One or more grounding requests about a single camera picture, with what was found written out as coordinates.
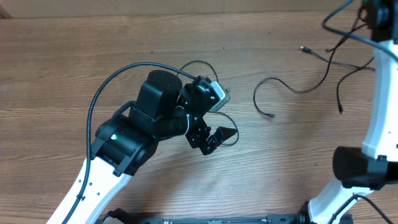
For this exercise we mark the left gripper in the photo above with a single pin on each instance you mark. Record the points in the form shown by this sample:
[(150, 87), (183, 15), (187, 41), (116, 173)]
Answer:
[(198, 137)]

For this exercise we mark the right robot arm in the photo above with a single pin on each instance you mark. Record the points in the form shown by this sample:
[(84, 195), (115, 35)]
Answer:
[(359, 171)]

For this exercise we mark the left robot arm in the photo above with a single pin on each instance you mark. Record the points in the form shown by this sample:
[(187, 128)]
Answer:
[(165, 108)]

